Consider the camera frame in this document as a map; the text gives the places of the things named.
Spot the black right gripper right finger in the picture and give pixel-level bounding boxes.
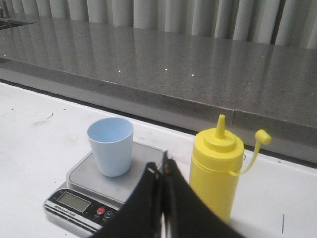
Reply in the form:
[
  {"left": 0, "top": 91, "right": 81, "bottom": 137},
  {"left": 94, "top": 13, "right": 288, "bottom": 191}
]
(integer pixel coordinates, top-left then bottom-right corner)
[{"left": 162, "top": 151, "right": 243, "bottom": 238}]

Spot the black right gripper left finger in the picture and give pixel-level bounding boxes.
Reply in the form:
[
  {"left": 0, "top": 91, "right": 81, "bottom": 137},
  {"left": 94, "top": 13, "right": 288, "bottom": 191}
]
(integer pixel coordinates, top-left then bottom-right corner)
[{"left": 93, "top": 162, "right": 162, "bottom": 238}]

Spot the yellow squeeze bottle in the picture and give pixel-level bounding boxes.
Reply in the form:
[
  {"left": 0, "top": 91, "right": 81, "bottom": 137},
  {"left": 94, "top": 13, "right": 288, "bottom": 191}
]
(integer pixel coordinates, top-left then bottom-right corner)
[{"left": 189, "top": 115, "right": 272, "bottom": 223}]

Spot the light blue plastic cup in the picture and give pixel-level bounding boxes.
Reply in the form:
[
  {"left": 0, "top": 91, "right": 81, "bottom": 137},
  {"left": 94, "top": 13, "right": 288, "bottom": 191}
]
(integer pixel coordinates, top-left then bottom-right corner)
[{"left": 87, "top": 118, "right": 134, "bottom": 177}]

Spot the silver electronic kitchen scale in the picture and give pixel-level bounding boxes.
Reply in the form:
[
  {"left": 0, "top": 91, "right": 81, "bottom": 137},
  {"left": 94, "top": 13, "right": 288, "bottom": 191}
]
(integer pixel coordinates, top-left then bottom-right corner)
[{"left": 43, "top": 142, "right": 164, "bottom": 238}]

